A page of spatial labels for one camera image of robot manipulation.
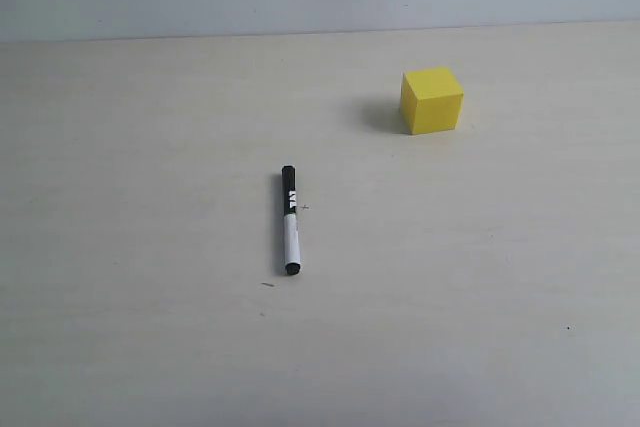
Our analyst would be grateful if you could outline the black and white marker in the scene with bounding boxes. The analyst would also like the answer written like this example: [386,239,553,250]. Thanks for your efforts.
[281,165,301,276]

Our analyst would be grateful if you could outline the yellow cube block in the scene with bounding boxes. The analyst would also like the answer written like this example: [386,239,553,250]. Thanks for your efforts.
[400,67,464,135]

